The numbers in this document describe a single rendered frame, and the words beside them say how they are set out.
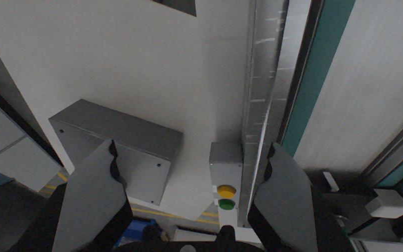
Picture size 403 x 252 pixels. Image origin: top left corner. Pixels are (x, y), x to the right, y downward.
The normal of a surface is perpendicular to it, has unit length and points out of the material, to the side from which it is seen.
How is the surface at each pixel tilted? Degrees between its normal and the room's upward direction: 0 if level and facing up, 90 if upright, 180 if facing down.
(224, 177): 0
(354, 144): 0
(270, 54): 0
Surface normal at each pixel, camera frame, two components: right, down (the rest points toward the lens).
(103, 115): 0.29, -0.72
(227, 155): -0.12, -0.79
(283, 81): -0.15, 0.62
